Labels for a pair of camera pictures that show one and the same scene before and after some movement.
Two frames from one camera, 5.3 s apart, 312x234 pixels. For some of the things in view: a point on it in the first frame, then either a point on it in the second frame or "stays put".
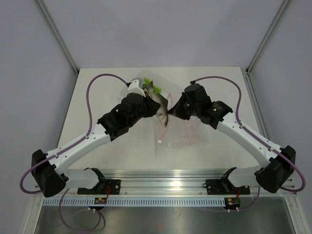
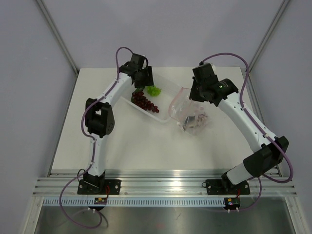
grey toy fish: (162, 112) -> (193, 122)
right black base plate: (224, 187) stays put
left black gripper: (153, 107) -> (148, 80)
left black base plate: (103, 186) stays put
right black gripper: (177, 110) -> (193, 95)
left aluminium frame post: (58, 36) stays put
